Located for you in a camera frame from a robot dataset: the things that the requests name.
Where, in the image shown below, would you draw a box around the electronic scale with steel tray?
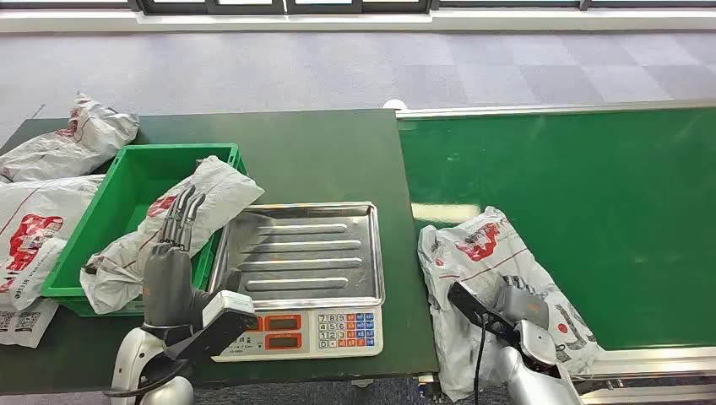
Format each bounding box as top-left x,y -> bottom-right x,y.
209,202 -> 387,364

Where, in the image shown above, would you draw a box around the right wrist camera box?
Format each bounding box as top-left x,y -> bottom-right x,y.
447,281 -> 523,348

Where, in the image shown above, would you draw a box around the white red-printed courier package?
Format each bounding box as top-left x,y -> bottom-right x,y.
0,93 -> 140,183
0,175 -> 106,312
417,206 -> 606,403
79,155 -> 266,316

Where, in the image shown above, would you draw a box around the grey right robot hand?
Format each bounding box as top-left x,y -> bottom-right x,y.
495,276 -> 551,331

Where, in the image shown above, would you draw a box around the white package with QR codes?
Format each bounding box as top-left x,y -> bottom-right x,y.
0,298 -> 61,349

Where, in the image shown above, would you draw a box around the white window sill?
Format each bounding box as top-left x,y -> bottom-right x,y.
0,8 -> 716,33

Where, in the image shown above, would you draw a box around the black cable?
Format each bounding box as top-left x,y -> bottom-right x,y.
472,314 -> 490,405
102,359 -> 192,400

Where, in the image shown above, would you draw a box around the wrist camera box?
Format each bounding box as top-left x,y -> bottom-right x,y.
447,281 -> 523,348
166,289 -> 258,360

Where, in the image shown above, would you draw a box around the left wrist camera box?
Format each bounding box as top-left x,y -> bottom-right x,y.
166,289 -> 258,360

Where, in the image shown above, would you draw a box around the green plastic crate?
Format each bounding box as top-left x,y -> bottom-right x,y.
40,143 -> 247,318

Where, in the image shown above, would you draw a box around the green conveyor belt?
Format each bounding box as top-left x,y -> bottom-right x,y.
397,107 -> 716,352

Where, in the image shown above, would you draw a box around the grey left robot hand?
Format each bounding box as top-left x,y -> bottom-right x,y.
142,184 -> 243,331

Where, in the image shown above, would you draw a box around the dark window frame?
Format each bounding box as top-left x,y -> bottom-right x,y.
127,0 -> 716,16

